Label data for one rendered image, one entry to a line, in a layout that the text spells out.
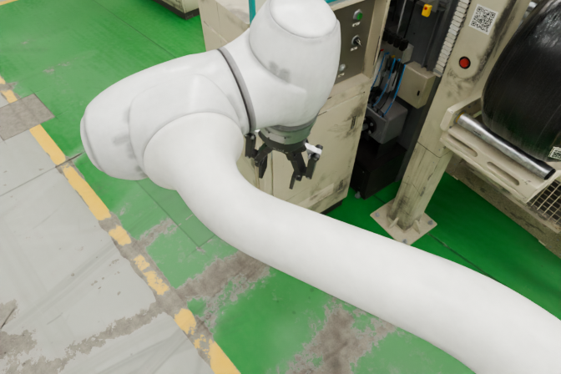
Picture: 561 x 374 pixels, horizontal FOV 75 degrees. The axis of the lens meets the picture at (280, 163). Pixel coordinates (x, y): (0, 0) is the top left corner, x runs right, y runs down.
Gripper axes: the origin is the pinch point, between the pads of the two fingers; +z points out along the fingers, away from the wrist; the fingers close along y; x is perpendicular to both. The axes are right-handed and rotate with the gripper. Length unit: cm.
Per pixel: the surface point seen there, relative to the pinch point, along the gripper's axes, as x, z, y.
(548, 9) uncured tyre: 65, -3, 49
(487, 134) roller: 55, 39, 59
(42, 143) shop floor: 30, 167, -175
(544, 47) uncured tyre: 56, 0, 51
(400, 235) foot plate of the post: 41, 129, 64
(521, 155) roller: 48, 36, 69
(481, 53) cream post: 76, 26, 47
